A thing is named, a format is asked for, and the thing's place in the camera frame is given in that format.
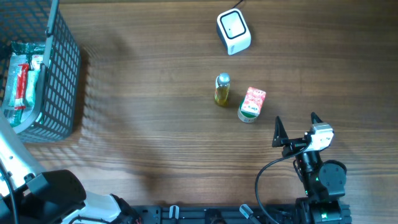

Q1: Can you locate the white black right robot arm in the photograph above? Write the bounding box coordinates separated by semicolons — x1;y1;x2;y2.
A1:
272;112;352;223

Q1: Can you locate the red white tissue pack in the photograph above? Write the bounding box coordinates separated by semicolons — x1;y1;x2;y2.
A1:
241;87;266;116

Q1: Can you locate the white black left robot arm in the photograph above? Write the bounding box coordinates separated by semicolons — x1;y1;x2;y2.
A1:
1;116;143;224

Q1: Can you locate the dark grey plastic basket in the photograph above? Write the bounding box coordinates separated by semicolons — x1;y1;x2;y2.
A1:
1;0;81;142

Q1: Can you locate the green lid plastic jar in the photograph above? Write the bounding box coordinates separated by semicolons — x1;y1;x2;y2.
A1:
238;100;258;123

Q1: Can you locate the white barcode scanner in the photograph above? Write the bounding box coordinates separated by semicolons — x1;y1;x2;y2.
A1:
216;8;251;55

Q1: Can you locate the yellow Vim liquid bottle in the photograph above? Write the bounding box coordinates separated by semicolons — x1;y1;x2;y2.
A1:
214;73;231;106

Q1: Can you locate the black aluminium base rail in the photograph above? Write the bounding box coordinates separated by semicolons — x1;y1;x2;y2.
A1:
133;203;353;224

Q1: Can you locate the green 3M gloves packet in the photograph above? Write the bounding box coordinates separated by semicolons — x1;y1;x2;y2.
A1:
2;42;45;127

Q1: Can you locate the red sachet stick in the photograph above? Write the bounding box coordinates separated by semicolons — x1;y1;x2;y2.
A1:
14;63;29;110

